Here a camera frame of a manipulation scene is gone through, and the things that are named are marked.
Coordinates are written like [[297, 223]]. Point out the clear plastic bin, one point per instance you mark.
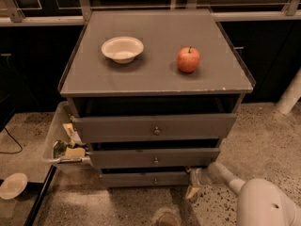
[[56, 141]]

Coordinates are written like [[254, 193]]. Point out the metal railing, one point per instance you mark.
[[78, 11]]

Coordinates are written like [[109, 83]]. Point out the red apple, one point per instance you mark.
[[188, 59]]

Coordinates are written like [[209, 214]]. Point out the grey middle drawer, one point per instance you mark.
[[121, 159]]

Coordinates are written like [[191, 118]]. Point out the grey drawer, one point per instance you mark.
[[166, 178], [149, 128], [121, 159]]

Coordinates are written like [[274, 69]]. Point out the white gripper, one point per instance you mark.
[[204, 177]]

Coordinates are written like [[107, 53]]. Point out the grey top drawer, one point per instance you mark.
[[149, 128]]

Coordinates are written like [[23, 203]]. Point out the grey bottom drawer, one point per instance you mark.
[[166, 178]]

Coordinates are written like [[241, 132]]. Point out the yellow sponge in bin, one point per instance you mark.
[[75, 153]]

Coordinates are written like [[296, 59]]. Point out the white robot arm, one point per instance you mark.
[[259, 202]]

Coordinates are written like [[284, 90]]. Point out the white round plate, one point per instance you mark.
[[13, 186]]

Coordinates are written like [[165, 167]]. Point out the grey drawer cabinet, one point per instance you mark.
[[152, 84]]

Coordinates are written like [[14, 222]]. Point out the white bowl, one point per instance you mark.
[[122, 50]]

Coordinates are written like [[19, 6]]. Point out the white post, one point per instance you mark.
[[291, 95]]

